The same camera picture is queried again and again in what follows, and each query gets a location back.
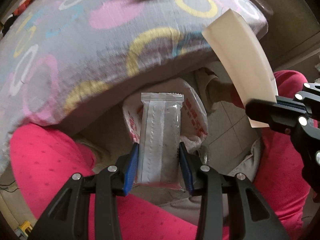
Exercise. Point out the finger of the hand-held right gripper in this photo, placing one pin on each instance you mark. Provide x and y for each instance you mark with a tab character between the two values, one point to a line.
270	116
312	97

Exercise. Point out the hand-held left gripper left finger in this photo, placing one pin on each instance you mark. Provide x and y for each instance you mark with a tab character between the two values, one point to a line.
131	166

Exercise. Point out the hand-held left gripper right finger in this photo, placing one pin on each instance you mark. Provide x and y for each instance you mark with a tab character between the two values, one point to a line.
186	171

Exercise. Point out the white grey snack packet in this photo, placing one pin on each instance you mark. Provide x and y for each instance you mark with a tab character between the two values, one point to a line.
160	140

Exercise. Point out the white box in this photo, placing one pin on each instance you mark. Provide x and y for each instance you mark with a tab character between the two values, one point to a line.
242	60

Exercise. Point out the person's right leg pink pants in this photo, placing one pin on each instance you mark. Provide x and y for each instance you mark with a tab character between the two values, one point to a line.
282	155

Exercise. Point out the person's leg pink pants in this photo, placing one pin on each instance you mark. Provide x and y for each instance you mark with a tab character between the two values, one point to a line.
282	155
62	180

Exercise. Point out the beige slipper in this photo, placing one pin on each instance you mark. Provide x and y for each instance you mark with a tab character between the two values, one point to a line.
222	90

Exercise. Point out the person's left leg pink pants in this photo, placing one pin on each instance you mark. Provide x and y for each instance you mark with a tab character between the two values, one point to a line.
62	180

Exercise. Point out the yellow stool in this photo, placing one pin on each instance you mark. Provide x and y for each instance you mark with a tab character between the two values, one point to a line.
24	229

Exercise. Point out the bed with circle-print sheet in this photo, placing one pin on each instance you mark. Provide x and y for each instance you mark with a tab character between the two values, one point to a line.
75	55

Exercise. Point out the black and white plush toy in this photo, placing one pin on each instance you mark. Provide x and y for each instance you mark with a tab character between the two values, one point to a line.
8	25

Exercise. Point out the red plush toy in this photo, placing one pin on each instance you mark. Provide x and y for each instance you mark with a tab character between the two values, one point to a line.
23	5

